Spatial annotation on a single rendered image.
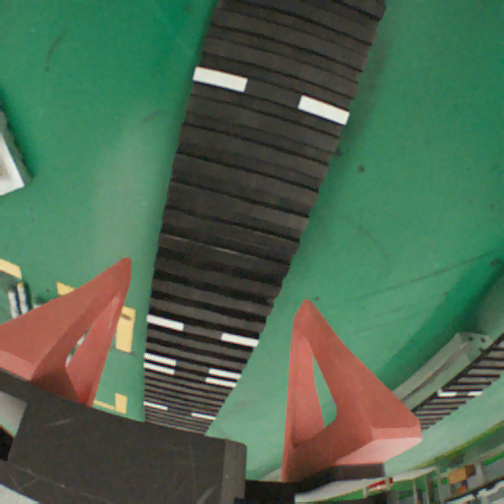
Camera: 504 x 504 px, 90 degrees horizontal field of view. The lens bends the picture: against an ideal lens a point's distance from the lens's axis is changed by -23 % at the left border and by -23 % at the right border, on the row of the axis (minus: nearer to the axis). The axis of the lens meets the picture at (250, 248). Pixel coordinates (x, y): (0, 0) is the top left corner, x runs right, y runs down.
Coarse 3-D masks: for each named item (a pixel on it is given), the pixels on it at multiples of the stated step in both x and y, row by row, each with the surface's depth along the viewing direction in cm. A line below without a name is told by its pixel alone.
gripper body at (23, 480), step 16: (0, 432) 5; (0, 448) 4; (0, 464) 4; (0, 480) 4; (16, 480) 4; (32, 480) 4; (32, 496) 4; (48, 496) 4; (64, 496) 4; (80, 496) 4; (368, 496) 6; (384, 496) 6
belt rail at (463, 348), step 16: (464, 336) 19; (480, 336) 19; (448, 352) 19; (464, 352) 18; (480, 352) 18; (432, 368) 20; (448, 368) 19; (416, 384) 22; (432, 384) 20; (400, 400) 24; (416, 400) 21; (272, 480) 45
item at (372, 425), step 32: (320, 320) 12; (320, 352) 11; (288, 384) 13; (352, 384) 9; (288, 416) 12; (320, 416) 12; (352, 416) 8; (384, 416) 7; (288, 448) 11; (320, 448) 9; (352, 448) 7; (384, 448) 7; (256, 480) 9; (288, 480) 10; (320, 480) 8; (352, 480) 8
